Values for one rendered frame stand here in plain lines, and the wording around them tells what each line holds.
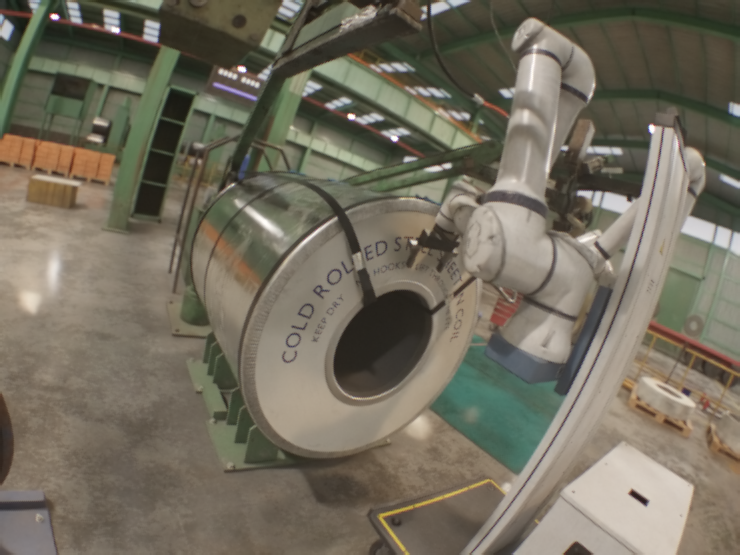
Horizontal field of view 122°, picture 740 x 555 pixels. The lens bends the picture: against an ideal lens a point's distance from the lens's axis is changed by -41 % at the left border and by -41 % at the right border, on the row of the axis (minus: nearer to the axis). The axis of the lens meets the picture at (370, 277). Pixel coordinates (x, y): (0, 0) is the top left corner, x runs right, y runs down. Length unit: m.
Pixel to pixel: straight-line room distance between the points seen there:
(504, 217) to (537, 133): 0.23
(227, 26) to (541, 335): 0.86
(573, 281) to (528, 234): 0.17
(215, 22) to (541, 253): 0.74
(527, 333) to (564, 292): 0.13
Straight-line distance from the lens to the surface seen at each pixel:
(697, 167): 1.45
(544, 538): 0.94
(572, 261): 0.82
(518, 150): 0.82
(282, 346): 1.14
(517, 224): 0.73
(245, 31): 0.62
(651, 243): 0.92
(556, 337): 0.84
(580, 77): 1.08
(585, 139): 2.25
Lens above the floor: 1.25
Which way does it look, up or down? 10 degrees down
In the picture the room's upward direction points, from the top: 19 degrees clockwise
